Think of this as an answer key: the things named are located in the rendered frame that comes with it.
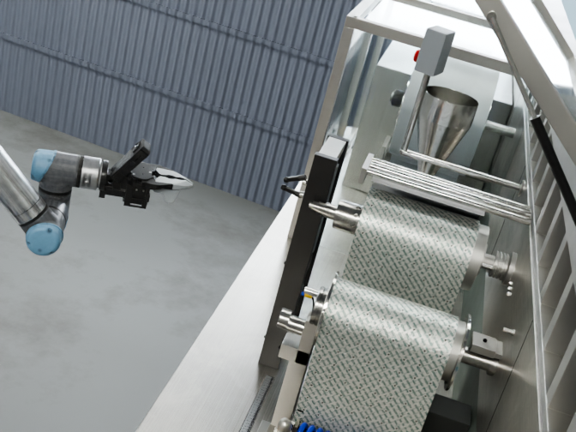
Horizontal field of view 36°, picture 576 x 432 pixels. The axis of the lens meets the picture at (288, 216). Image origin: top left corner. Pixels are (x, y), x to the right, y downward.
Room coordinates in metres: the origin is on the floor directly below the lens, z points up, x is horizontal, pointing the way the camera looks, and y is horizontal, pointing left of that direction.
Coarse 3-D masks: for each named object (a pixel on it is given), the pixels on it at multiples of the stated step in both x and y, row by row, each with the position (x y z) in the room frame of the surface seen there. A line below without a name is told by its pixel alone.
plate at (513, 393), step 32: (512, 160) 2.38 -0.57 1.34; (512, 192) 2.13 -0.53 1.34; (512, 224) 1.91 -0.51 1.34; (512, 288) 1.58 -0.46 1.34; (512, 320) 1.45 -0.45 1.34; (512, 352) 1.33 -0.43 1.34; (480, 384) 1.50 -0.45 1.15; (512, 384) 1.23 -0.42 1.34; (480, 416) 1.38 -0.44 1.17; (512, 416) 1.14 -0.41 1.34
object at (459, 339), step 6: (462, 324) 1.44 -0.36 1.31; (462, 330) 1.42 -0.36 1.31; (456, 336) 1.40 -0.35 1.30; (462, 336) 1.41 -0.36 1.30; (456, 342) 1.40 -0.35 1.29; (462, 342) 1.40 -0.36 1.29; (456, 348) 1.39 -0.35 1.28; (450, 354) 1.38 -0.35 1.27; (456, 354) 1.38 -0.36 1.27; (450, 360) 1.38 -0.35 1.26; (456, 360) 1.38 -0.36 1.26; (450, 366) 1.38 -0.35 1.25; (444, 372) 1.38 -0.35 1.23; (450, 372) 1.38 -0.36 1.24; (444, 378) 1.39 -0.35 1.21
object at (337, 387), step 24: (312, 360) 1.40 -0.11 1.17; (336, 360) 1.40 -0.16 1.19; (360, 360) 1.39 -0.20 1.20; (312, 384) 1.40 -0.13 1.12; (336, 384) 1.40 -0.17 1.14; (360, 384) 1.39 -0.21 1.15; (384, 384) 1.39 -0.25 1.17; (408, 384) 1.38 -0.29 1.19; (312, 408) 1.40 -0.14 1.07; (336, 408) 1.39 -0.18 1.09; (360, 408) 1.39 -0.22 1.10; (384, 408) 1.38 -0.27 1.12; (408, 408) 1.38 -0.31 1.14
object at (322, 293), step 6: (324, 288) 1.47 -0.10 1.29; (318, 294) 1.45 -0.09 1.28; (324, 294) 1.45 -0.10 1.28; (318, 300) 1.44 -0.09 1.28; (324, 300) 1.44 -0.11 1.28; (318, 306) 1.44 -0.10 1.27; (312, 312) 1.43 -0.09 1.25; (318, 312) 1.43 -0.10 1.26; (312, 318) 1.43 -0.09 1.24; (318, 318) 1.43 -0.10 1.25; (312, 324) 1.45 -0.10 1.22
